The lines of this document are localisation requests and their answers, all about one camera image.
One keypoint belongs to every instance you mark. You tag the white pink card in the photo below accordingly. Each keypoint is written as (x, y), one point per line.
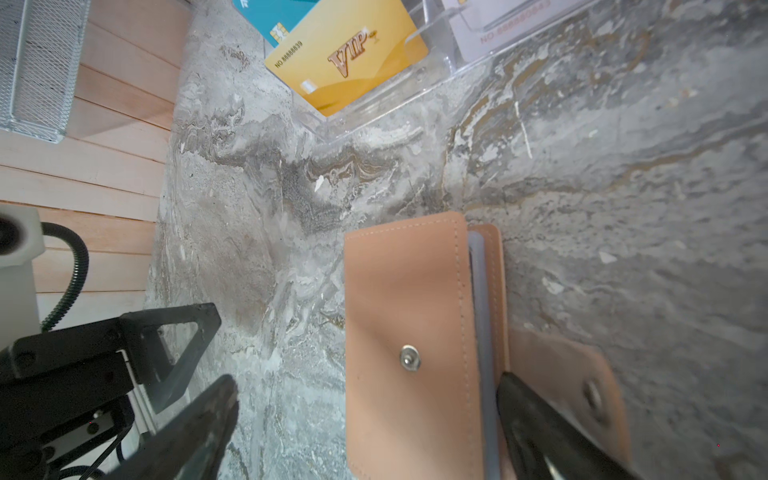
(483, 27)

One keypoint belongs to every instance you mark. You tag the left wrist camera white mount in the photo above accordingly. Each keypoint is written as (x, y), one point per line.
(21, 242)

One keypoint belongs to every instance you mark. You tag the yellow VIP card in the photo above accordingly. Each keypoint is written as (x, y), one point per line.
(342, 50)

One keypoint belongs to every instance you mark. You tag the white wire mesh shelf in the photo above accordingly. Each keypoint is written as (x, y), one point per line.
(41, 47)

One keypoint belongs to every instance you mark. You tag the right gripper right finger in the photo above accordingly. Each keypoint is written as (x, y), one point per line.
(542, 444)

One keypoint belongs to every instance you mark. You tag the clear acrylic card stand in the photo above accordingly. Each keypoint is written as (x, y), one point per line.
(442, 63)

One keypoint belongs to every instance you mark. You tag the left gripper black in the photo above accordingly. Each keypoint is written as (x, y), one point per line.
(65, 393)

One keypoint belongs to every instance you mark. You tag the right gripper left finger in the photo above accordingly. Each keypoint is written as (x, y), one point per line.
(193, 444)

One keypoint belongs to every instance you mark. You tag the teal VIP card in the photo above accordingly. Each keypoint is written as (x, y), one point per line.
(274, 19)

